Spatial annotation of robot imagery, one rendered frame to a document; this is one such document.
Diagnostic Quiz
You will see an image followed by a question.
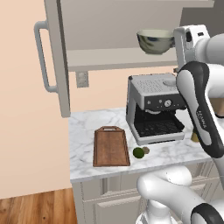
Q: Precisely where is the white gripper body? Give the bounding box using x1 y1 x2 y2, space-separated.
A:
173 26 189 71

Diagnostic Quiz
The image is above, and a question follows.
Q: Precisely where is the white and blue bowl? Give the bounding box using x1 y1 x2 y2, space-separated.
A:
136 28 176 56

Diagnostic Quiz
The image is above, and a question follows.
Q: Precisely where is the yellow condiment bottle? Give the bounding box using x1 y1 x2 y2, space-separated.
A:
190 130 201 144

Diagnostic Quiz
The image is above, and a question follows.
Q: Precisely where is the green lime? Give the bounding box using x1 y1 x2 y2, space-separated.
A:
132 147 145 160

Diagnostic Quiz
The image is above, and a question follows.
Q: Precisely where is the brown wooden cutting board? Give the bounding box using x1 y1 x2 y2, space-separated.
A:
92 125 131 168

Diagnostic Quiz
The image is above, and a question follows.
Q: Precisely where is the grey cabinet door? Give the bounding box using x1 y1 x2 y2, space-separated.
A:
43 0 72 119

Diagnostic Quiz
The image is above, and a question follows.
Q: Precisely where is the grey base cabinet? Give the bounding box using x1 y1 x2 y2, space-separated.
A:
71 159 224 224

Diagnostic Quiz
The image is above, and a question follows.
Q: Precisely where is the silver coffee machine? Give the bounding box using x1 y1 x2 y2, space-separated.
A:
125 73 188 146

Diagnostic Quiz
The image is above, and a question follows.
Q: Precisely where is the grey wall cabinet with shelf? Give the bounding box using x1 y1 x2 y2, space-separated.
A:
56 0 215 73

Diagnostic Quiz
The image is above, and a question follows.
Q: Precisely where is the grey wall socket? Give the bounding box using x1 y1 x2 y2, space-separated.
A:
75 70 89 88

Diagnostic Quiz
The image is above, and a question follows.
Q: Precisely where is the grey cabinet door handle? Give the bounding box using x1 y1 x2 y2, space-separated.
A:
33 19 58 94

